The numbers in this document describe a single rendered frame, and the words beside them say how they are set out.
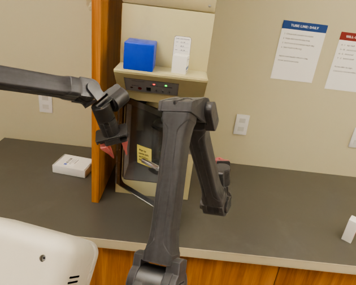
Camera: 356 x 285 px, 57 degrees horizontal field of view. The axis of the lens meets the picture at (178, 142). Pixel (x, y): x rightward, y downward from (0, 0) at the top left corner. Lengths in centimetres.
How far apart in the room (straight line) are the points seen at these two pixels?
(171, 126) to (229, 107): 109
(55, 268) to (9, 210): 88
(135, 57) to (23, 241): 72
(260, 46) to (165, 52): 61
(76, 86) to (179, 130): 41
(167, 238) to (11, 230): 28
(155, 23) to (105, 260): 89
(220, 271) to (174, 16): 95
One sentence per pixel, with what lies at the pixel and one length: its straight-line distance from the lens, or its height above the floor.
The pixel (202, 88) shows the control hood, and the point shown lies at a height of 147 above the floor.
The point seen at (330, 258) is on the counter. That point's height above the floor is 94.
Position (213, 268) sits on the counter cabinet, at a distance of 135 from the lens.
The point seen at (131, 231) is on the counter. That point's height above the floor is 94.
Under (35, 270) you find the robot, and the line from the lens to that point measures 59.
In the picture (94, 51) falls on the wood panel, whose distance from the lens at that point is 118.
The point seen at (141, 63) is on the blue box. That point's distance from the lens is 114.
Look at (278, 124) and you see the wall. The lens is 183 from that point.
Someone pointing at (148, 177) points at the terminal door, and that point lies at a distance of 128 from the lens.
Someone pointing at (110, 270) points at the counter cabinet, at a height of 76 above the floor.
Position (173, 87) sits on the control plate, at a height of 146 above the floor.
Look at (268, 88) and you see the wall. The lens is 175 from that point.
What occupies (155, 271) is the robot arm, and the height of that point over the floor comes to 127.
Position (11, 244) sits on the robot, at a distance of 61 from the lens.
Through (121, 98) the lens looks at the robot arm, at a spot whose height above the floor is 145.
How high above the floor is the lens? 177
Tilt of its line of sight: 25 degrees down
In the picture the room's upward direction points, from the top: 7 degrees clockwise
